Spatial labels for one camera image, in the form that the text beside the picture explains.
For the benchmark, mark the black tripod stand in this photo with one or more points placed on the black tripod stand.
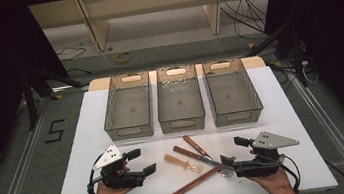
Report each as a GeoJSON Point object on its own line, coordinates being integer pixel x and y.
{"type": "Point", "coordinates": [30, 102]}

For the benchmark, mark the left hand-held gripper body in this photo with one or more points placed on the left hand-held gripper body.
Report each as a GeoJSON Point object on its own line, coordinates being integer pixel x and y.
{"type": "Point", "coordinates": [117, 180]}

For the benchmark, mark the smoky transparent plastic bin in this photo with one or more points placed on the smoky transparent plastic bin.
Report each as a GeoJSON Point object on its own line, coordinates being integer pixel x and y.
{"type": "Point", "coordinates": [232, 95]}
{"type": "Point", "coordinates": [180, 102]}
{"type": "Point", "coordinates": [129, 109]}

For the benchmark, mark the yellow tape roll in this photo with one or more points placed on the yellow tape roll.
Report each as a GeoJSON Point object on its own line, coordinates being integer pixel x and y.
{"type": "Point", "coordinates": [118, 58]}

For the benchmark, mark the black metal stand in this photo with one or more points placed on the black metal stand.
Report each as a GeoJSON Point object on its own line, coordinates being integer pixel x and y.
{"type": "Point", "coordinates": [298, 60]}

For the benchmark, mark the white table cover sheet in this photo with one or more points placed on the white table cover sheet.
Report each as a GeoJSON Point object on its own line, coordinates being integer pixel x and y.
{"type": "Point", "coordinates": [83, 155]}

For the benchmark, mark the aluminium floor rail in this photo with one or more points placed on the aluminium floor rail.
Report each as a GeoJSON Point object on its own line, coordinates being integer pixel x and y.
{"type": "Point", "coordinates": [16, 178]}
{"type": "Point", "coordinates": [336, 136]}

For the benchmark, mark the person's right hand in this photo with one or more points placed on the person's right hand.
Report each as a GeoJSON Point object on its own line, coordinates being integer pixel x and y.
{"type": "Point", "coordinates": [279, 183]}

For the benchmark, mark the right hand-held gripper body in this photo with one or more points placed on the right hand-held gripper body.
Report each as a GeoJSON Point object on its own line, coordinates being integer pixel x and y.
{"type": "Point", "coordinates": [263, 165]}

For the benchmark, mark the light wooden bench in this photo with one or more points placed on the light wooden bench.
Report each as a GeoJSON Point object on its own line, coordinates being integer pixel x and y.
{"type": "Point", "coordinates": [97, 29]}

